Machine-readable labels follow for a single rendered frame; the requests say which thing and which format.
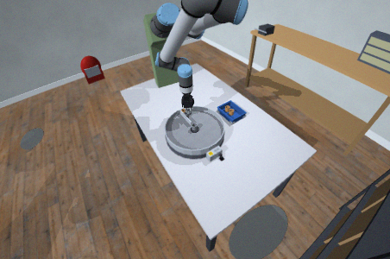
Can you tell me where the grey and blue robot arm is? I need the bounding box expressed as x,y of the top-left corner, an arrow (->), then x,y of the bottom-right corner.
150,0 -> 248,93

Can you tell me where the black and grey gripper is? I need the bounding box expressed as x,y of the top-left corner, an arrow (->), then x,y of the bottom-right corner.
181,92 -> 194,113

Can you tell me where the blue crate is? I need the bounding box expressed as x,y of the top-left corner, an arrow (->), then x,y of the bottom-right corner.
217,101 -> 247,124

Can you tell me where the grey round turntable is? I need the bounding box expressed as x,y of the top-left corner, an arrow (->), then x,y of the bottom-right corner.
165,106 -> 225,162

